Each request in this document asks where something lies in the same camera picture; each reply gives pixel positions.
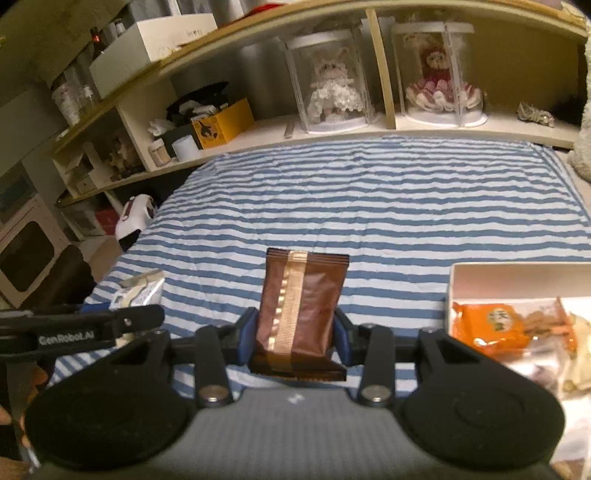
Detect brown foil snack pack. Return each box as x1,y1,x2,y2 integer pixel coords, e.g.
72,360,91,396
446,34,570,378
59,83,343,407
249,248,349,382

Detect orange snack pack with logo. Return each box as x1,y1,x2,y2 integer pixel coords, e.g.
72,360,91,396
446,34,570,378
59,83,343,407
451,301,578,363

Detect white grey small snack pack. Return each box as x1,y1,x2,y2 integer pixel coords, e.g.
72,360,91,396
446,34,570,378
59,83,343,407
109,270,165,310

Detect blue white striped blanket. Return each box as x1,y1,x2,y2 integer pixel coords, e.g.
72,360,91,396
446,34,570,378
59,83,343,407
87,136,590,337

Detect white cardboard box tray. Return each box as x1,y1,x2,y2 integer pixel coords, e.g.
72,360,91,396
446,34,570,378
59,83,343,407
446,262,590,479

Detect white cylinder container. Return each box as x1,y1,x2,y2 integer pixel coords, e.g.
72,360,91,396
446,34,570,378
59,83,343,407
172,135,200,162

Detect yellow black box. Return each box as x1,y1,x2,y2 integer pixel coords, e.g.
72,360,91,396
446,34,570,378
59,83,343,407
192,98,254,149

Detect cream patterned snack pack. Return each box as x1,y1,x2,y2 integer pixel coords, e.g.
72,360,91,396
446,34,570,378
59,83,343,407
559,297,590,398

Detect white dress doll in case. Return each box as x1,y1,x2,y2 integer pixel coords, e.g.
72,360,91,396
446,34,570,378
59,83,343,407
283,27,374,134

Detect beige trinket on shelf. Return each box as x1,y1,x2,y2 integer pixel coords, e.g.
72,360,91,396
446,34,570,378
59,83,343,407
516,102,555,128

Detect fluffy cream pillow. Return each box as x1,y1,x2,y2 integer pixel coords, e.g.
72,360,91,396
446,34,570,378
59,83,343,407
569,38,591,183

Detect red dress doll in case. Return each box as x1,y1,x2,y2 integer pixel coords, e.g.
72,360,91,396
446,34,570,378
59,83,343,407
392,21,487,128

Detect white storage box on shelf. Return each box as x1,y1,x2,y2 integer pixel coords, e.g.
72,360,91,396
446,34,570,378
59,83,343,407
90,13,217,99

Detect wooden bedside shelf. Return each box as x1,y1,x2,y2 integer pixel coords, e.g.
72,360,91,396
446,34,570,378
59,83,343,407
50,1,587,205

